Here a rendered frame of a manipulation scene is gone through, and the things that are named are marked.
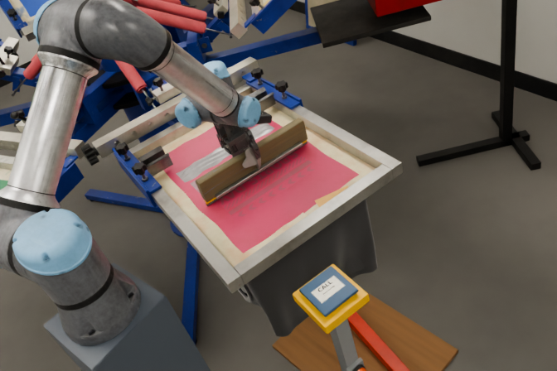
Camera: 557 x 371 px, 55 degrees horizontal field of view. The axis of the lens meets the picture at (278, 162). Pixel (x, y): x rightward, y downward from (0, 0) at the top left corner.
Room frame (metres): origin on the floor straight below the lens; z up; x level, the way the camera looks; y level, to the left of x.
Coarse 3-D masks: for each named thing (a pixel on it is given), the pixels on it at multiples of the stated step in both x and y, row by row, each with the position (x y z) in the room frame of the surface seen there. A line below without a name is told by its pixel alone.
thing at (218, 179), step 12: (300, 120) 1.37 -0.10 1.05; (276, 132) 1.34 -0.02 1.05; (288, 132) 1.34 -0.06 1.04; (300, 132) 1.36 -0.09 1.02; (264, 144) 1.31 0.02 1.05; (276, 144) 1.32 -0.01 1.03; (288, 144) 1.34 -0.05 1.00; (240, 156) 1.28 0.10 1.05; (264, 156) 1.30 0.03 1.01; (276, 156) 1.32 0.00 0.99; (216, 168) 1.26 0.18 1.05; (228, 168) 1.25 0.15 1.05; (240, 168) 1.27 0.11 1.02; (252, 168) 1.28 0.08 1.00; (204, 180) 1.22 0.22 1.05; (216, 180) 1.23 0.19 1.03; (228, 180) 1.25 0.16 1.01; (204, 192) 1.21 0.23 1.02; (216, 192) 1.23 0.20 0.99
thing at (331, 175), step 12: (216, 132) 1.60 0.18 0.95; (312, 156) 1.31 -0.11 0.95; (324, 156) 1.29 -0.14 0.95; (324, 168) 1.23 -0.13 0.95; (336, 168) 1.22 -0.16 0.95; (348, 168) 1.20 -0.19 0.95; (300, 180) 1.21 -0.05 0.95; (312, 180) 1.20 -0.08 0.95; (324, 180) 1.18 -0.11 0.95; (336, 180) 1.17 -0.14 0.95; (348, 180) 1.15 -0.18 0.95; (288, 192) 1.18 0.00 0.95; (300, 192) 1.16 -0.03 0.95; (312, 192) 1.14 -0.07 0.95; (324, 192) 1.13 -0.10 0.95; (300, 204) 1.11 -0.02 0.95; (312, 204) 1.10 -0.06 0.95
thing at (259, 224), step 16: (192, 144) 1.58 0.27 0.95; (208, 144) 1.55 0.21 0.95; (176, 160) 1.51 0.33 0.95; (192, 160) 1.48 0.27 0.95; (224, 160) 1.43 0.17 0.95; (176, 176) 1.42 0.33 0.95; (192, 192) 1.31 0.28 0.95; (208, 208) 1.22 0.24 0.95; (272, 208) 1.13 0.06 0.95; (288, 208) 1.11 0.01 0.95; (224, 224) 1.13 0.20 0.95; (240, 224) 1.10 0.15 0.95; (256, 224) 1.09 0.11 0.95; (272, 224) 1.07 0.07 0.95; (240, 240) 1.04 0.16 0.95; (256, 240) 1.03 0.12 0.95
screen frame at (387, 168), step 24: (312, 120) 1.44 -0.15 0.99; (144, 144) 1.61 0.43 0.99; (336, 144) 1.33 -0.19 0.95; (360, 144) 1.25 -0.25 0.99; (384, 168) 1.11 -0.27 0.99; (360, 192) 1.05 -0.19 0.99; (168, 216) 1.21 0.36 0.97; (312, 216) 1.01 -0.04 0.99; (336, 216) 1.01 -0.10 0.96; (192, 240) 1.06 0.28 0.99; (288, 240) 0.95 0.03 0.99; (216, 264) 0.95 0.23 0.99; (240, 264) 0.92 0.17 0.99; (264, 264) 0.92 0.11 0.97
